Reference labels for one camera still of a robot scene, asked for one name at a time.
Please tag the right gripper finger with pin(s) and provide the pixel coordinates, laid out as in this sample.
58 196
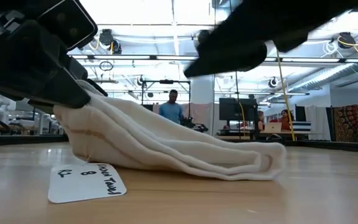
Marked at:
228 59

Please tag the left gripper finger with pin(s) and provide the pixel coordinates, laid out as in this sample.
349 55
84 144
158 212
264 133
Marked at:
57 91
97 87

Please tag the white striped towel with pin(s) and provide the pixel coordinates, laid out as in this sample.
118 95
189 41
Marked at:
151 140

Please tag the white handwritten towel tag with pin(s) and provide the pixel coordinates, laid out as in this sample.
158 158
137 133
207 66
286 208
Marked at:
85 183

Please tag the black monitor on stand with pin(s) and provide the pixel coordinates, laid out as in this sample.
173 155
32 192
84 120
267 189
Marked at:
235 109

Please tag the black panel board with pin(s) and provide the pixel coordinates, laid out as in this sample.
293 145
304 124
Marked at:
148 107

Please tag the pink hanging cloth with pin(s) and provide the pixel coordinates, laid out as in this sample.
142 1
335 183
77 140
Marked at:
197 113

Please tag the person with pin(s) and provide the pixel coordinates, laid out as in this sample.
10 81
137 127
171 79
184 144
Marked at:
171 112
261 123
286 121

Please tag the black distant tabletop device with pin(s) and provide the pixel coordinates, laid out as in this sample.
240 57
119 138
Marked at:
196 126

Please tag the silver laptop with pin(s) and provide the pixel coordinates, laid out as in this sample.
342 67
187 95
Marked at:
273 127

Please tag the striped box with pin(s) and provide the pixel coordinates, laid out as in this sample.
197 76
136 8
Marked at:
301 126

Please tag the white hanging cloth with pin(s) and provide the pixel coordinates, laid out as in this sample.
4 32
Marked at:
317 123

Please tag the colourful patterned cloth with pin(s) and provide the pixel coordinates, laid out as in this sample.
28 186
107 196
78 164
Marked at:
350 123

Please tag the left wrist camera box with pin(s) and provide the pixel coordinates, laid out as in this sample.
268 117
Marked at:
70 25

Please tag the black tube stand frame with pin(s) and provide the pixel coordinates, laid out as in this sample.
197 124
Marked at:
166 81

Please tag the silver ceiling duct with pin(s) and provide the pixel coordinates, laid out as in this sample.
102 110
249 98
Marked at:
322 76

